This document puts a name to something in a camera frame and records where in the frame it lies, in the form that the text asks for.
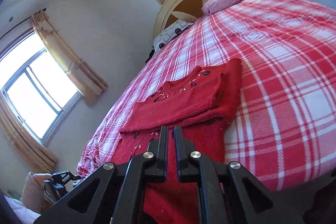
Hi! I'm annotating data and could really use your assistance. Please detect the cream wooden headboard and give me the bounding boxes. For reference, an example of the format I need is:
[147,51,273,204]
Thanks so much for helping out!
[153,0,259,42]

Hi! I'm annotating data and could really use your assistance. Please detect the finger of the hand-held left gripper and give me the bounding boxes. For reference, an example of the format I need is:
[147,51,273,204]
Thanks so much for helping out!
[64,170,82,181]

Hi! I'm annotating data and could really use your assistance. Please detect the bed with red plaid sheet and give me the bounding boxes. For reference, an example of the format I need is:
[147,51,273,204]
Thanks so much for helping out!
[76,0,336,193]

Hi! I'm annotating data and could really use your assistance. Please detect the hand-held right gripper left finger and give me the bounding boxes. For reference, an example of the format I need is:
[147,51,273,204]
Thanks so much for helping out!
[33,126,168,224]

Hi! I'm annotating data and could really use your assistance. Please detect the white quilted jacket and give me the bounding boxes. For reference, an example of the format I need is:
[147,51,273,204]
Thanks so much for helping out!
[0,194,36,224]

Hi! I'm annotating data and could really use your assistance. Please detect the black curtain rod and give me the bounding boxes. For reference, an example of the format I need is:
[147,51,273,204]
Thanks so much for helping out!
[0,8,48,41]

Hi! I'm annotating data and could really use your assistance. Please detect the red knitted sweater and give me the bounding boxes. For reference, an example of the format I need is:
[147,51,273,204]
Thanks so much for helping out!
[110,58,243,224]

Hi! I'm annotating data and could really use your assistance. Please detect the pale pink padded cloth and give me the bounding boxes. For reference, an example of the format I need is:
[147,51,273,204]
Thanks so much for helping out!
[20,172,53,214]

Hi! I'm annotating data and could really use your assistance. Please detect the grey patterned pillow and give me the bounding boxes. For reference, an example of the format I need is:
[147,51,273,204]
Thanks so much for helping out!
[153,19,193,52]

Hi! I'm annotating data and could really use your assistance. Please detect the dark clothes pile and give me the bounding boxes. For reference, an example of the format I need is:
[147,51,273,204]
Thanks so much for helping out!
[145,47,156,64]

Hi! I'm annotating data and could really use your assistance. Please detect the sliding side window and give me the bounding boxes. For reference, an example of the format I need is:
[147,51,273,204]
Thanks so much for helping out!
[0,30,82,146]

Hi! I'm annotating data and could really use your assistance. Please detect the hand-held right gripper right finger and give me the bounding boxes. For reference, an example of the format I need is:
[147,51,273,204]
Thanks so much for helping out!
[173,126,305,224]

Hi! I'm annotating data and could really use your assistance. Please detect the beige patterned curtain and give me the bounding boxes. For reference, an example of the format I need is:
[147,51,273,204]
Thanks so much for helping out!
[0,95,58,174]
[30,12,109,105]

